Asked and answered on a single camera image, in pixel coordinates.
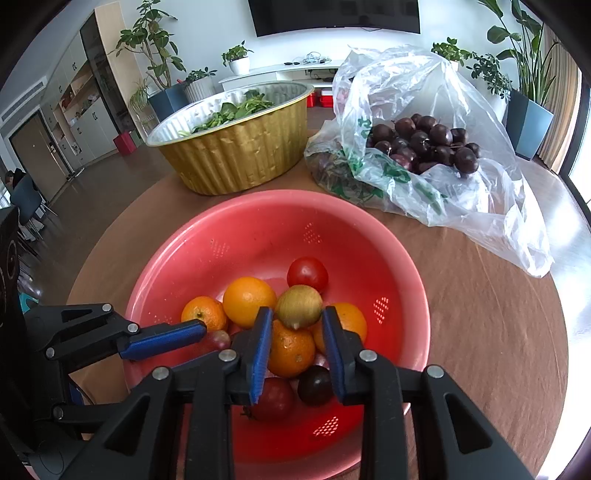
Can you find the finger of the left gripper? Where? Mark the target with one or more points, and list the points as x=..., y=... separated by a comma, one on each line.
x=141, y=343
x=221, y=357

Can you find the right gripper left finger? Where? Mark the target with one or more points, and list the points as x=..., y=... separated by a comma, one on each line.
x=170, y=416

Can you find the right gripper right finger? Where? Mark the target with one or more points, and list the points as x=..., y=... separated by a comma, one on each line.
x=453, y=438

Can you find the large orange front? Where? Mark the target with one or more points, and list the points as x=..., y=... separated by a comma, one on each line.
x=244, y=297

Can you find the large orange with stem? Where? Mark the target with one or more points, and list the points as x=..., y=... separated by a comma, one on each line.
x=291, y=351

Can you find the brown longan fruit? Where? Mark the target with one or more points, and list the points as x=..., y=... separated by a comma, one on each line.
x=299, y=307

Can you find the yellow orange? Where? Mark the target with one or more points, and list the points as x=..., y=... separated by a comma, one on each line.
x=351, y=318

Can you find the red tomato lower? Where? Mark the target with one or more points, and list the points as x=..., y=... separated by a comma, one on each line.
x=215, y=341

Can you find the red tomato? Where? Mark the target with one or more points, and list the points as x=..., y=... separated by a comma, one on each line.
x=308, y=271
x=215, y=341

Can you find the tangerine left middle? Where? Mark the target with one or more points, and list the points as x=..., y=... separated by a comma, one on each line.
x=207, y=310

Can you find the dark plum middle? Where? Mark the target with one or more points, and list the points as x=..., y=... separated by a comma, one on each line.
x=275, y=403

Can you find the dark plum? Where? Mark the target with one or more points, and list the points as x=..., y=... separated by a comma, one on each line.
x=275, y=403
x=314, y=386

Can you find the dark plum front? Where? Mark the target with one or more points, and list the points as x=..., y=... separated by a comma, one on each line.
x=314, y=386

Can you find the red tomato upper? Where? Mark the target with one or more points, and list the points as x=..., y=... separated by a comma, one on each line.
x=308, y=271

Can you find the red plastic colander bowl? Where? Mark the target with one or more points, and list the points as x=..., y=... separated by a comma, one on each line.
x=260, y=235

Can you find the red box on floor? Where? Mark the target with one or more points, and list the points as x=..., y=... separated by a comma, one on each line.
x=124, y=143

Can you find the gold foil basin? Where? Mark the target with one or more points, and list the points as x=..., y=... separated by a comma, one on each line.
x=241, y=154

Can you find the clear plastic bag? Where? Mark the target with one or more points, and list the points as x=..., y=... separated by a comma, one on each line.
x=495, y=207

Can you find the wooden shelf cabinet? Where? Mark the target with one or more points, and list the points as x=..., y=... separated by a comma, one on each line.
x=85, y=104

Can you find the plant white ribbed pot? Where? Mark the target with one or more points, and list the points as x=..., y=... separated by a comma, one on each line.
x=198, y=84

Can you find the green leafy vegetables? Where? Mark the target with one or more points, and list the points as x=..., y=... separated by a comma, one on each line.
x=254, y=102

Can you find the small plant white pot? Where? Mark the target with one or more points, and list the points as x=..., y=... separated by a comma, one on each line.
x=237, y=59

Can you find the pile of dark plums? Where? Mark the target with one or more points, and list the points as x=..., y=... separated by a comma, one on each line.
x=420, y=142

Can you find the tall plant blue pot left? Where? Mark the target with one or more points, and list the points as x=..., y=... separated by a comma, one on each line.
x=147, y=38

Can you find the tall plant blue pot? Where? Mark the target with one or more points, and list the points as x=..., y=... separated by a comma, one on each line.
x=527, y=121
x=147, y=38

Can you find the white tv cabinet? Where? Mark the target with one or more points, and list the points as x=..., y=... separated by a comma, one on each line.
x=318, y=75

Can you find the tall plant blue pot right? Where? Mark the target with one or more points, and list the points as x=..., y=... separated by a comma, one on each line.
x=527, y=121

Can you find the beige curtain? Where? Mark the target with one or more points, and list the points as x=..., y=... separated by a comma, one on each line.
x=563, y=102

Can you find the bushy plant white tall pot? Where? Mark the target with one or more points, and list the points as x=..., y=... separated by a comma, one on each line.
x=486, y=70

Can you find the small plant on cabinet right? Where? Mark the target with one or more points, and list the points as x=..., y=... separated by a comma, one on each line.
x=452, y=52

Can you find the wall mounted television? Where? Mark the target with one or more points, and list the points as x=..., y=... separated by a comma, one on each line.
x=278, y=16

